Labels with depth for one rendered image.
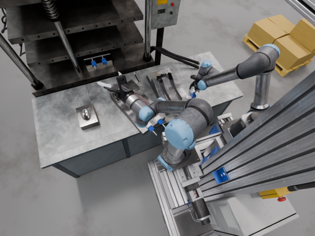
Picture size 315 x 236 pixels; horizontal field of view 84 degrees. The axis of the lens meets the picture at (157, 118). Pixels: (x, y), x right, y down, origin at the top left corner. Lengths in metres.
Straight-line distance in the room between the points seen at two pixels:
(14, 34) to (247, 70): 1.69
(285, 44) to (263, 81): 2.62
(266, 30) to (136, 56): 2.58
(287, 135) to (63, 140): 1.54
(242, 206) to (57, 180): 2.00
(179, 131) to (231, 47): 3.44
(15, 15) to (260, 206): 2.26
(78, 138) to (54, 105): 0.43
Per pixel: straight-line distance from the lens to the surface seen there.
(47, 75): 2.20
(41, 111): 1.93
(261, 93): 1.34
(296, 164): 0.72
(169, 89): 1.75
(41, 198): 2.53
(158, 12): 2.00
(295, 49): 3.89
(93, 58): 1.98
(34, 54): 2.05
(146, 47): 2.01
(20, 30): 1.89
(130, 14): 1.87
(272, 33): 3.97
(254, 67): 1.12
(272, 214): 1.24
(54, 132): 1.77
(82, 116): 1.68
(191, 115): 0.68
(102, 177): 2.34
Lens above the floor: 2.26
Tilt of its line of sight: 61 degrees down
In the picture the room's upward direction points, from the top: 9 degrees clockwise
